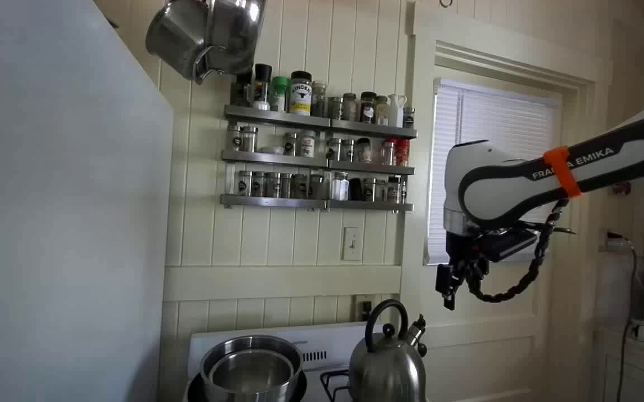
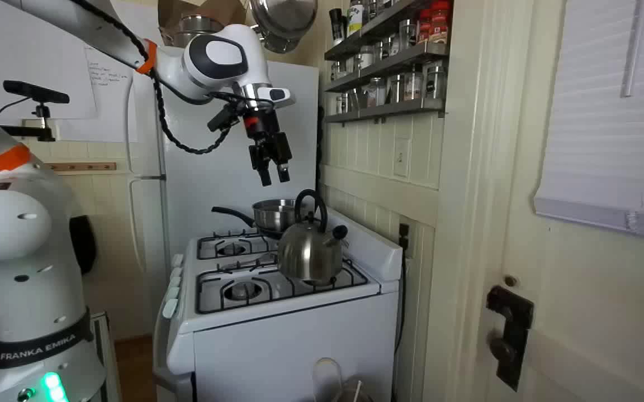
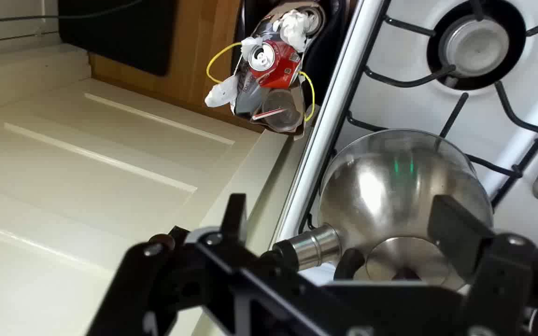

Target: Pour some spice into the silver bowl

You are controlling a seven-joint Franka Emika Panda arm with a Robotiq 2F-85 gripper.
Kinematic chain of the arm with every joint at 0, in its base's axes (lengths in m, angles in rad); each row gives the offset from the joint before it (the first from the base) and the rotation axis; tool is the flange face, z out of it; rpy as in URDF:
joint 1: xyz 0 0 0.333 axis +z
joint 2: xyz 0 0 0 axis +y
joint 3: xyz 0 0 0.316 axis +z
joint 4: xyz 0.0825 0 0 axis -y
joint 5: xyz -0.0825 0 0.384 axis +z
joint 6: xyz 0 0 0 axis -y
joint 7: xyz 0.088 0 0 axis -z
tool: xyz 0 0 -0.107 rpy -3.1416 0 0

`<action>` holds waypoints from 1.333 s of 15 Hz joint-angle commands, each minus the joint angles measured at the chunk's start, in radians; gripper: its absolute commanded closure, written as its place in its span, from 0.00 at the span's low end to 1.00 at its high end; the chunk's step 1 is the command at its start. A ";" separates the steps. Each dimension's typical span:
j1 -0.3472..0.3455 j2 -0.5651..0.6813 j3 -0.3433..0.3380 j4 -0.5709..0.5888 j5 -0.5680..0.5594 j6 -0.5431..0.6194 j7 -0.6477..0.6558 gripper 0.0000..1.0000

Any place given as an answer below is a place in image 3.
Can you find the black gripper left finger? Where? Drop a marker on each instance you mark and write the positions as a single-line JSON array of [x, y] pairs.
[[181, 268]]

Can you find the white gas stove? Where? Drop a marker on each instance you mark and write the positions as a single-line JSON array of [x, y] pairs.
[[463, 69]]

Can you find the steel kettle with black handle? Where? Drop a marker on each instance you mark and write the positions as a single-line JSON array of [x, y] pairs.
[[375, 197]]

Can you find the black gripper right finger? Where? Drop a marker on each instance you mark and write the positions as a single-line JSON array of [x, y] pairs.
[[500, 270]]

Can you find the paper bag of trash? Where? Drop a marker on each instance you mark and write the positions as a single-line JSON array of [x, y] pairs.
[[265, 84]]

